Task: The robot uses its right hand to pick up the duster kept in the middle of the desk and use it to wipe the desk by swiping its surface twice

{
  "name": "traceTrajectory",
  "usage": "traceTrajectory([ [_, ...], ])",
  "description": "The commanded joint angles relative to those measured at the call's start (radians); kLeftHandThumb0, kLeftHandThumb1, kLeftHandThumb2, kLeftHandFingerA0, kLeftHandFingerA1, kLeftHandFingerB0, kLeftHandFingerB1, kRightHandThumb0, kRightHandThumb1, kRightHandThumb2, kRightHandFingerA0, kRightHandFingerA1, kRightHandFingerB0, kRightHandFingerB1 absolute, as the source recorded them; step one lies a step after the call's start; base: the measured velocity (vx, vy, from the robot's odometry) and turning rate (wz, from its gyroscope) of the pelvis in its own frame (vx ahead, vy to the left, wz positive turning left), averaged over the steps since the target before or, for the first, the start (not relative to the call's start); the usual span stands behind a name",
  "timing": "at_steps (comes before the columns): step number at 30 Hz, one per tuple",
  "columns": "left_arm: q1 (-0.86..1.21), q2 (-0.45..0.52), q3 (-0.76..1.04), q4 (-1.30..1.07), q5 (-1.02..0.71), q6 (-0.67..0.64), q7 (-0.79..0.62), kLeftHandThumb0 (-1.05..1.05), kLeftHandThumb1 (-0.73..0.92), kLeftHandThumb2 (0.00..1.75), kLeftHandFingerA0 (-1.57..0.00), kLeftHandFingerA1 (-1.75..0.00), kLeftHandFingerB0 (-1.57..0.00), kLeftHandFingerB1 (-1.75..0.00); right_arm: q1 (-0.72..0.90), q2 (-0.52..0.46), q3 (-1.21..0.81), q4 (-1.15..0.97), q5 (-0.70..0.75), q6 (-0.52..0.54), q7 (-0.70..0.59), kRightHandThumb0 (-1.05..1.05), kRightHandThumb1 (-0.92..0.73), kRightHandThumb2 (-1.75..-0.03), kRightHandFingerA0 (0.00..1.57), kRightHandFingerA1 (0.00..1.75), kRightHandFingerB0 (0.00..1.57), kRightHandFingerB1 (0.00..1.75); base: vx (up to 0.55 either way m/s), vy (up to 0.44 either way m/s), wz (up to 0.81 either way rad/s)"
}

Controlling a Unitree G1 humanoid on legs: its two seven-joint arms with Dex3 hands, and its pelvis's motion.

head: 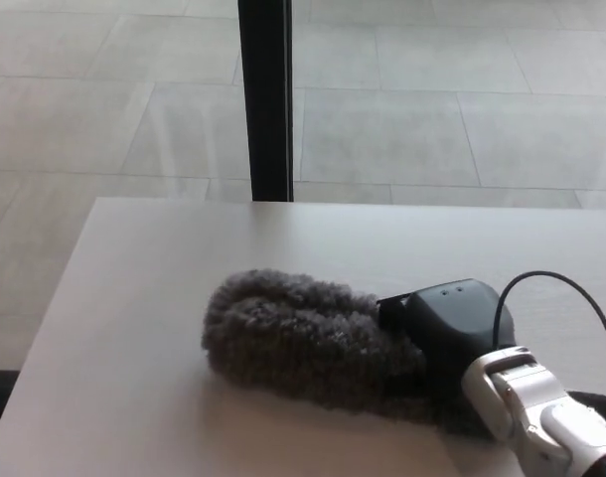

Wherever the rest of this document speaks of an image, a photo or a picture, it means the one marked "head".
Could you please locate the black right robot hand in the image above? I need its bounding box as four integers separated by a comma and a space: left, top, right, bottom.
377, 278, 518, 398

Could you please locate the grey fluffy microfibre duster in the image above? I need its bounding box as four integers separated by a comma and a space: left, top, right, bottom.
201, 268, 606, 439

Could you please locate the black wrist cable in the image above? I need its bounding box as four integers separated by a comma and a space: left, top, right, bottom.
491, 270, 606, 372

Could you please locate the black vertical window frame post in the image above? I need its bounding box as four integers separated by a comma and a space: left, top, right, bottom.
236, 0, 295, 203

